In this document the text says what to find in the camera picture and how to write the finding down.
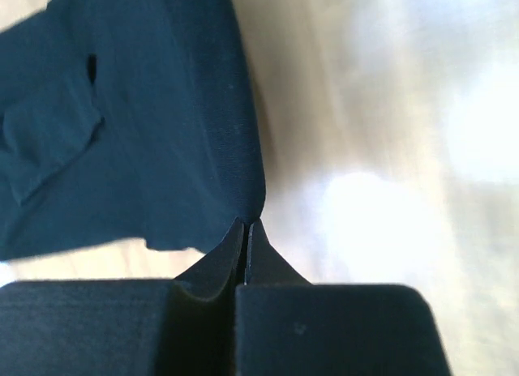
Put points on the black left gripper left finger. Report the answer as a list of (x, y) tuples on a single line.
[(178, 326)]

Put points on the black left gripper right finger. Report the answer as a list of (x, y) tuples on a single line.
[(285, 325)]

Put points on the black t shirt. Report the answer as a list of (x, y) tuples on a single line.
[(126, 118)]

